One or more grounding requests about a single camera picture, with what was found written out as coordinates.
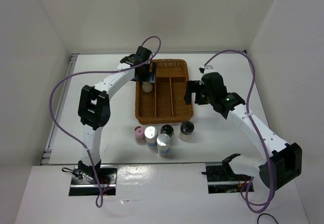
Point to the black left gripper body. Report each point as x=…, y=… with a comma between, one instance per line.
x=146, y=75

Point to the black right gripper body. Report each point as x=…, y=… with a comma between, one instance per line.
x=208, y=95

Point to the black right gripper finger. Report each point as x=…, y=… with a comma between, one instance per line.
x=192, y=87
x=198, y=98

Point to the yellow-lid spice bottle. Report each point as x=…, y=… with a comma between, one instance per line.
x=147, y=87

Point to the black-lid white salt bottle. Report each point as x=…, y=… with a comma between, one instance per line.
x=186, y=131

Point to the black-lid dark spice bottle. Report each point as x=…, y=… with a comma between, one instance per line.
x=167, y=129

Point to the silver-lid blue-label bottle front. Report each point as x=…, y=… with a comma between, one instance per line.
x=163, y=144

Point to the silver-lid blue-label bottle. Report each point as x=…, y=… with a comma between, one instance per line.
x=163, y=144
x=151, y=134

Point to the pink-lid spice bottle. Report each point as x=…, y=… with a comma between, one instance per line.
x=140, y=135

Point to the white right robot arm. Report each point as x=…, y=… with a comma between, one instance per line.
x=281, y=161

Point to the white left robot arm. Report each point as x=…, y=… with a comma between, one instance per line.
x=94, y=105

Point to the brown wicker divided tray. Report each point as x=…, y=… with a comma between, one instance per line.
x=165, y=103

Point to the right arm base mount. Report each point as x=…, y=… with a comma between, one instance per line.
x=220, y=181

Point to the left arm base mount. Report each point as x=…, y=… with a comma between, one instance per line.
x=83, y=185

